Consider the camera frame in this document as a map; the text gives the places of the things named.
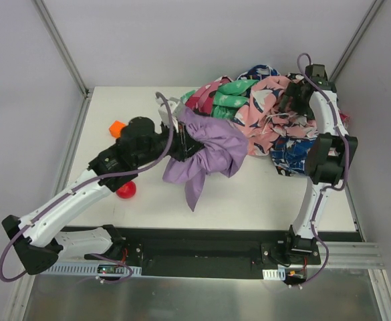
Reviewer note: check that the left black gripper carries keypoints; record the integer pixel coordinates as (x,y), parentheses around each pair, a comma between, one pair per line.
(184,145)

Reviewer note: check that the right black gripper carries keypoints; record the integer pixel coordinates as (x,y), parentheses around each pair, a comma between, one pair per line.
(292,97)

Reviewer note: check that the pink navy floral cloth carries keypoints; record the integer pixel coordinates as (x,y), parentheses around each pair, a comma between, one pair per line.
(262,122)

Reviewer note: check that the lavender purple cloth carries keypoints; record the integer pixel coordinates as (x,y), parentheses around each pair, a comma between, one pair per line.
(225,148)

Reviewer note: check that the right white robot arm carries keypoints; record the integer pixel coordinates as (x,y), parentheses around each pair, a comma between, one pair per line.
(326,166)

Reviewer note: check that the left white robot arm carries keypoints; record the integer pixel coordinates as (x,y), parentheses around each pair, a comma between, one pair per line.
(38,238)

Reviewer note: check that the magenta pink patterned cloth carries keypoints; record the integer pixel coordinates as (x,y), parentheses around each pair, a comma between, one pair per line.
(201,100)

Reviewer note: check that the green white patterned cloth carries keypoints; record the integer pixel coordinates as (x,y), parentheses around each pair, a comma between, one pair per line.
(229,98)

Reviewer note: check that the blue white red cloth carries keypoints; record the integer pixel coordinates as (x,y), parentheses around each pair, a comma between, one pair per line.
(288,154)

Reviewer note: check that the orange block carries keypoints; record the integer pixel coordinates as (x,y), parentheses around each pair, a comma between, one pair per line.
(116,128)

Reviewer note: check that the red ball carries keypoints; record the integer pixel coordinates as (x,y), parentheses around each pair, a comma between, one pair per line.
(127,191)

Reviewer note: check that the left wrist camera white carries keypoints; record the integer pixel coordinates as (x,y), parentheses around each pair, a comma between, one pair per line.
(170,115)

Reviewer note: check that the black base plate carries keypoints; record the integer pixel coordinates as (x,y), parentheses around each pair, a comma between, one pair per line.
(205,253)

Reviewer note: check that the right aluminium frame post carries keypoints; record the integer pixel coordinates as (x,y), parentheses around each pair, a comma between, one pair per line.
(360,31)

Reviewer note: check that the aluminium frame post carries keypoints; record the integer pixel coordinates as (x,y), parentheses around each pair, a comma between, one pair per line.
(60,45)
(360,31)

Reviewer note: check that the left aluminium frame post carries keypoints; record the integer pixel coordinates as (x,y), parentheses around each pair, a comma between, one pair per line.
(60,45)

